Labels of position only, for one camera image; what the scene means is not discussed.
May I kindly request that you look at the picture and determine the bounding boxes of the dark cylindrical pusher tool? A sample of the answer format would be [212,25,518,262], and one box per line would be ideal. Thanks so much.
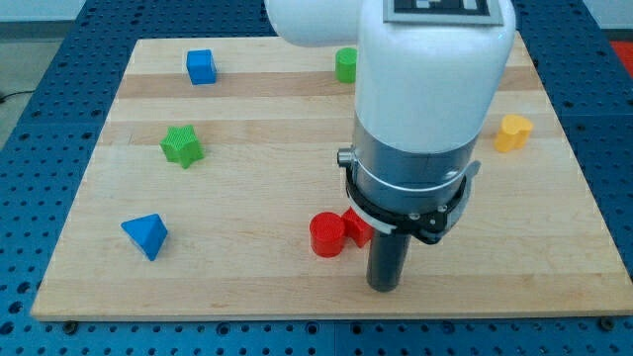
[366,231,410,293]

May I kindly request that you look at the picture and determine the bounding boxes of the red angular block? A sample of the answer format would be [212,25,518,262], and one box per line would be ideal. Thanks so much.
[341,208,374,248]

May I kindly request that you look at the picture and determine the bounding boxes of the green star block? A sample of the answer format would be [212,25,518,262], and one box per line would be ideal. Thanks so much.
[159,125,204,169]

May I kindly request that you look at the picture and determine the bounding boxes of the green cylinder block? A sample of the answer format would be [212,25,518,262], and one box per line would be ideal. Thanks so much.
[334,47,357,83]

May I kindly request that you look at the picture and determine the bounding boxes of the wooden board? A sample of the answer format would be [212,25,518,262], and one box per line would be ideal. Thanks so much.
[31,38,632,321]

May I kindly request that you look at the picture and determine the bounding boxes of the fiducial marker tag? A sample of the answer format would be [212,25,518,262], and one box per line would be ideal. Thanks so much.
[383,0,503,26]

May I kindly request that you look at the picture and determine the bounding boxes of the blue triangle block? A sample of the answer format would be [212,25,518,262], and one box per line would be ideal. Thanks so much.
[121,214,168,261]

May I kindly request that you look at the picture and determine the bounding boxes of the black cable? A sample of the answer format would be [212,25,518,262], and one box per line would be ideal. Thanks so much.
[0,89,36,104]

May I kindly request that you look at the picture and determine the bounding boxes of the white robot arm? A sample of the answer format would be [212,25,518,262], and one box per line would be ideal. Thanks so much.
[265,0,515,244]

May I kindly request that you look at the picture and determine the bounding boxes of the red cylinder block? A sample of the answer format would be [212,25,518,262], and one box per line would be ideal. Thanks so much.
[309,212,345,258]

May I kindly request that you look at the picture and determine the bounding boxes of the blue cube block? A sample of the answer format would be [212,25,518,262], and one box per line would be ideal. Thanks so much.
[186,49,217,85]

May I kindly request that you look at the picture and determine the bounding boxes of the yellow heart block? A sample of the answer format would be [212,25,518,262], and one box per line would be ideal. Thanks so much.
[494,114,534,152]

